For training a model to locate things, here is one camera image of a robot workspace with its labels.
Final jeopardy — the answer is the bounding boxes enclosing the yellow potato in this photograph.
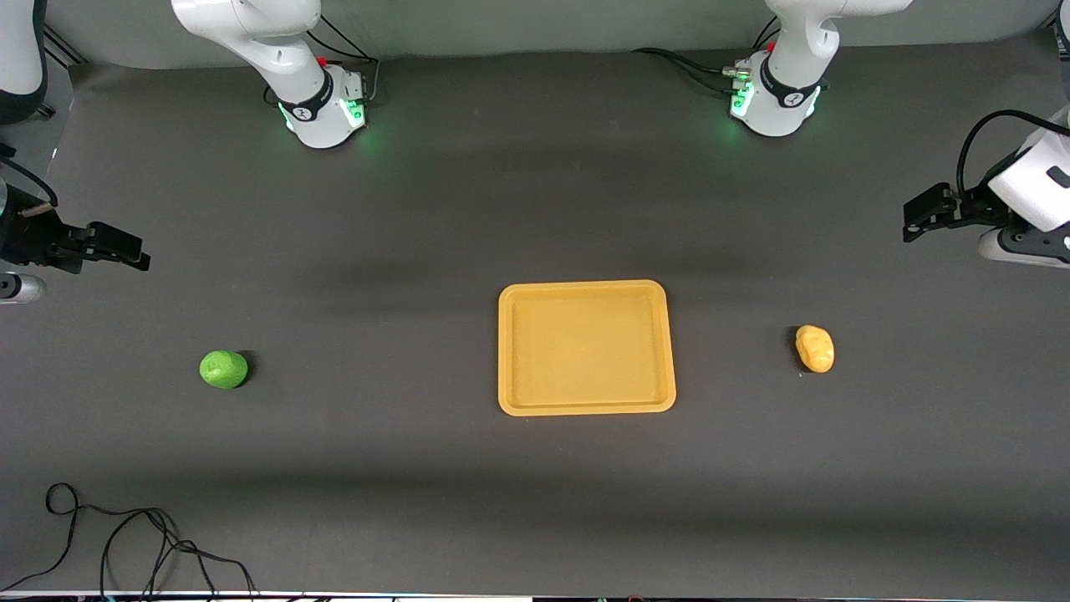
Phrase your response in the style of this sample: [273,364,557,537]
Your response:
[795,324,836,374]

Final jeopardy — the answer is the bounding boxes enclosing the orange plastic tray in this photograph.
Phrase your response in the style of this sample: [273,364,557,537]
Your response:
[498,280,676,416]

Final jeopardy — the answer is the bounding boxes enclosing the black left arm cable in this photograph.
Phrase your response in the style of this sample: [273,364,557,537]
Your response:
[956,109,1070,198]

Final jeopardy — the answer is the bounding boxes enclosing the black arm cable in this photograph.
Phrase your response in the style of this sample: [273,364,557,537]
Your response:
[956,109,1070,198]
[0,159,60,208]

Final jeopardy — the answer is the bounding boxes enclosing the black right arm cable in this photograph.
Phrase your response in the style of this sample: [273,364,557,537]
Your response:
[0,159,60,208]

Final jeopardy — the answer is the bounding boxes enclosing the thin black loose cable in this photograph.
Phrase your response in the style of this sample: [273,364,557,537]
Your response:
[0,482,260,596]

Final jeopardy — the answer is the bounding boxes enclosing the black left arm base cables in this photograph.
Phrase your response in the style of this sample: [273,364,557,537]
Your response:
[633,17,782,94]

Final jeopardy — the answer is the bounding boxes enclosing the black arm base cables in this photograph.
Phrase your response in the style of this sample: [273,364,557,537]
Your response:
[263,17,382,108]
[633,17,782,94]

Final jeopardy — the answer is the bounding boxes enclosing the black right arm base cables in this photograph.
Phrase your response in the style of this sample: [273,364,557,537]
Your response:
[263,17,382,108]

